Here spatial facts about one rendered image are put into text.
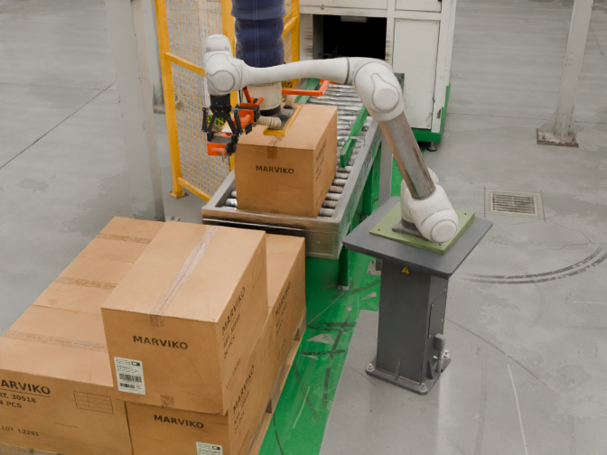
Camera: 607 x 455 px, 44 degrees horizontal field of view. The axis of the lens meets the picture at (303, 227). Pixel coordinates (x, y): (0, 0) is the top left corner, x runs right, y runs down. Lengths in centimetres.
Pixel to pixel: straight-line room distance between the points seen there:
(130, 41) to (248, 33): 130
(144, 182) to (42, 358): 194
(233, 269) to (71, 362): 74
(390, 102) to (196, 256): 88
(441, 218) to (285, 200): 104
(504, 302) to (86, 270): 220
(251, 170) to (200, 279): 118
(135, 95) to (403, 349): 215
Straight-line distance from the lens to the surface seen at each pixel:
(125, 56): 447
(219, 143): 286
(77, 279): 348
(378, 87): 265
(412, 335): 346
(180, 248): 281
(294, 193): 369
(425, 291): 330
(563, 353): 398
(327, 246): 371
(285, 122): 338
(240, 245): 281
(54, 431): 316
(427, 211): 294
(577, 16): 614
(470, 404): 357
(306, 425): 340
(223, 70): 256
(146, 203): 480
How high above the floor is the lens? 237
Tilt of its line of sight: 29 degrees down
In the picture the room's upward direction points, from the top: straight up
